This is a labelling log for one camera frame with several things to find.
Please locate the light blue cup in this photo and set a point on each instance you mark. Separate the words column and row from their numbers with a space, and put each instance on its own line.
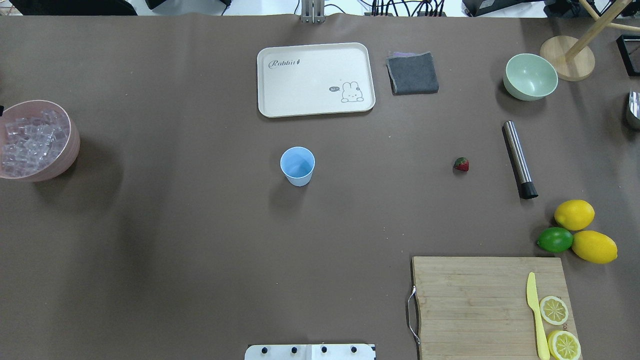
column 298, row 163

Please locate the pink bowl of ice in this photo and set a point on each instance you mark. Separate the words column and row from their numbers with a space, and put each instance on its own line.
column 38, row 141

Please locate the steel ice scoop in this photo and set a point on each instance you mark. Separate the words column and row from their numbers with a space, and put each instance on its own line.
column 632, row 112

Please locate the cream rabbit serving tray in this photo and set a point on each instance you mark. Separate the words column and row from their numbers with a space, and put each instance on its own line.
column 314, row 80

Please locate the grey folded cloth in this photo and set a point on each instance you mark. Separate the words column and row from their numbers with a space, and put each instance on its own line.
column 412, row 74

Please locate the red strawberry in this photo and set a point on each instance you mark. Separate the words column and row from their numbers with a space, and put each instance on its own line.
column 462, row 164

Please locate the wooden cutting board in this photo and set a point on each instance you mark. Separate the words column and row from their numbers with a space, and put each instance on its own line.
column 475, row 307

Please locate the steel muddler black tip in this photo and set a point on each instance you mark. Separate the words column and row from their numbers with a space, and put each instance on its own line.
column 526, row 187

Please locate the light green bowl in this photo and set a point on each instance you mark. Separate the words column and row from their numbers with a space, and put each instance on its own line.
column 529, row 77

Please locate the green lime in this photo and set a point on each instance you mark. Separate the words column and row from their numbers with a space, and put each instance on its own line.
column 555, row 239

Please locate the yellow lemon upper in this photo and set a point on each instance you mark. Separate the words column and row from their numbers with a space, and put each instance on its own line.
column 574, row 214

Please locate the yellow lemon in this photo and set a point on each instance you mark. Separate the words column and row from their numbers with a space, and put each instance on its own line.
column 574, row 214
column 595, row 247

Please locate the lemon slice upper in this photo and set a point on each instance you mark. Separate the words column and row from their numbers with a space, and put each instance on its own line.
column 554, row 310

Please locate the lemon slice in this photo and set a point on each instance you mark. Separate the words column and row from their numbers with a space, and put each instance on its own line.
column 564, row 345
column 554, row 310

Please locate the wooden mug tree stand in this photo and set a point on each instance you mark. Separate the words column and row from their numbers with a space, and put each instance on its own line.
column 571, row 57

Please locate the yellow lemon lower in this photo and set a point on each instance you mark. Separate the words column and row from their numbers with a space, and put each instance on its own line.
column 595, row 247

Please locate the yellow plastic knife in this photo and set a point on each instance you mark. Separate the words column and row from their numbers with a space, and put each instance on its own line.
column 541, row 345

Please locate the lemon slice lower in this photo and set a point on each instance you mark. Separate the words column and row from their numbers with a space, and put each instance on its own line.
column 564, row 345

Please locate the aluminium frame post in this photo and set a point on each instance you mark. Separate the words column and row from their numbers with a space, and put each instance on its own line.
column 312, row 11

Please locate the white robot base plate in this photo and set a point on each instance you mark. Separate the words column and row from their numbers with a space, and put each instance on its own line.
column 322, row 351

